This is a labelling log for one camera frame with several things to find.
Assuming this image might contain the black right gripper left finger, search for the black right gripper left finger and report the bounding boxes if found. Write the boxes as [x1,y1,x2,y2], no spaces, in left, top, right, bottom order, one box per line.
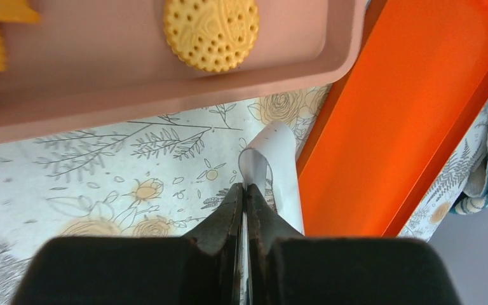
[12,184,244,304]

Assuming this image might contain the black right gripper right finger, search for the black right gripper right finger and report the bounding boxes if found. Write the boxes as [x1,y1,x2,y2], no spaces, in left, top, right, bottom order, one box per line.
[246,184,461,304]

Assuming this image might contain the metal serving tongs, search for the metal serving tongs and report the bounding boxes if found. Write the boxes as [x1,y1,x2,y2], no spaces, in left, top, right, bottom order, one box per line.
[237,121,306,305]

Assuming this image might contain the pink cookie tray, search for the pink cookie tray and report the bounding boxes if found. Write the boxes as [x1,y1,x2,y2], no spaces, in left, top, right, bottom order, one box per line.
[0,1,367,143]

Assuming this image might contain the floral tablecloth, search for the floral tablecloth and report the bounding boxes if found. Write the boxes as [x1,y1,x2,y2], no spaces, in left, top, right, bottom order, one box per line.
[0,85,488,304]

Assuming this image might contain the yellow round biscuit bottom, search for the yellow round biscuit bottom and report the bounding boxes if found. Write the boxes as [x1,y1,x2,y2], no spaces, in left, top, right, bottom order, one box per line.
[163,0,260,72]

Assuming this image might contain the orange box lid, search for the orange box lid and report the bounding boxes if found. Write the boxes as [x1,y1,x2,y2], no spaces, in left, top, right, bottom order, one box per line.
[297,1,488,236]

